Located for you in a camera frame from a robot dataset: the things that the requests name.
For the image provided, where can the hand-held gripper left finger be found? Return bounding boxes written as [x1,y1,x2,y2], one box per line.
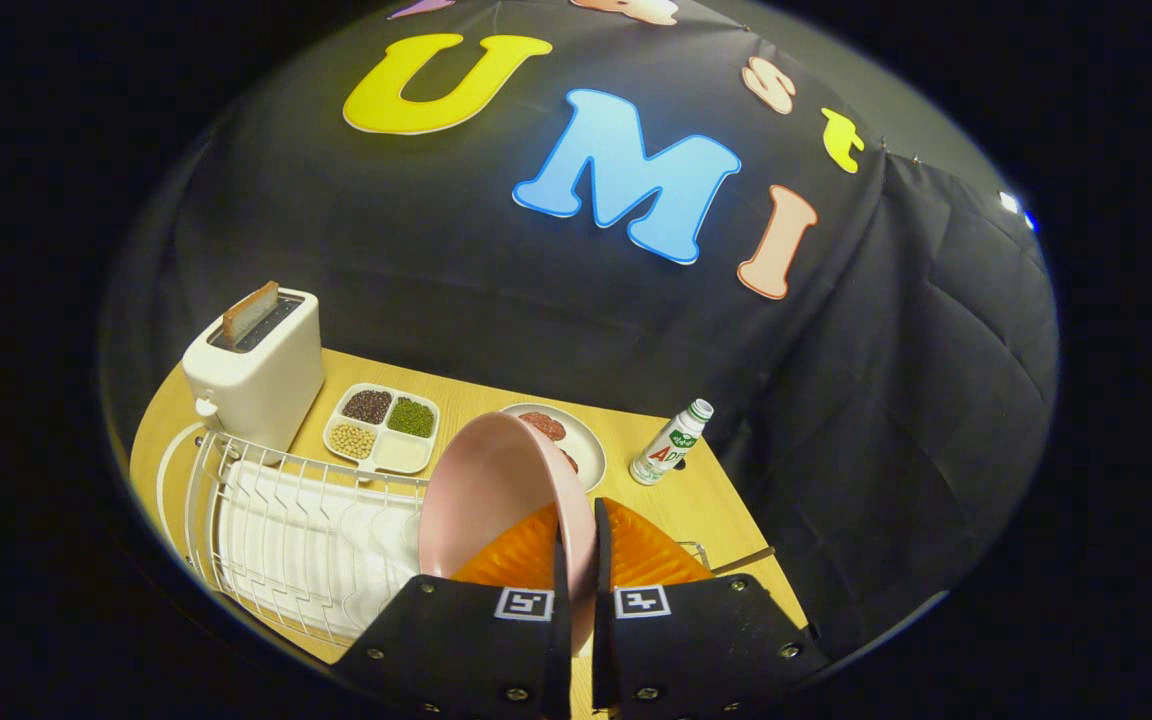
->
[331,500,573,720]

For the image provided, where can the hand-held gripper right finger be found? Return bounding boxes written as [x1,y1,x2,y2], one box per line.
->
[591,497,830,720]

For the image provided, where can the wooden handle spoon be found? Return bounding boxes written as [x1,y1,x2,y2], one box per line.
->
[714,546,777,577]

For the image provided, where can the pink plate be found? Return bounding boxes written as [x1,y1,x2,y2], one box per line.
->
[418,411,599,656]

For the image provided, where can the white wire dish rack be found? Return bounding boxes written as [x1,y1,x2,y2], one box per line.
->
[182,430,437,646]

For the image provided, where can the beige plate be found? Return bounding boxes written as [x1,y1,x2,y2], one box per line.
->
[499,402,608,494]

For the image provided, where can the white divided dish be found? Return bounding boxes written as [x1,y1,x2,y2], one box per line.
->
[322,383,441,477]

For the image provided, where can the white drink bottle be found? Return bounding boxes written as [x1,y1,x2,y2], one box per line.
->
[629,398,715,487]

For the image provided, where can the green beans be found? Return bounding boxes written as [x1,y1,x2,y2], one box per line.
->
[386,397,436,439]

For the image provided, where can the yellow soybeans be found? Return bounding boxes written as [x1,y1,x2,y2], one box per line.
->
[329,423,378,461]

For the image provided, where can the dark red beans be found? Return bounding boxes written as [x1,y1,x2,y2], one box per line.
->
[342,389,394,424]

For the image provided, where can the white toaster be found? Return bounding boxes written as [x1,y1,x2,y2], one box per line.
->
[181,288,325,453]

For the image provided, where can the bread slice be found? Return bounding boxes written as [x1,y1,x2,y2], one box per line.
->
[221,281,281,346]

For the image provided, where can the white power cord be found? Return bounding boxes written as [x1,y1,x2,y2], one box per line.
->
[155,420,212,571]

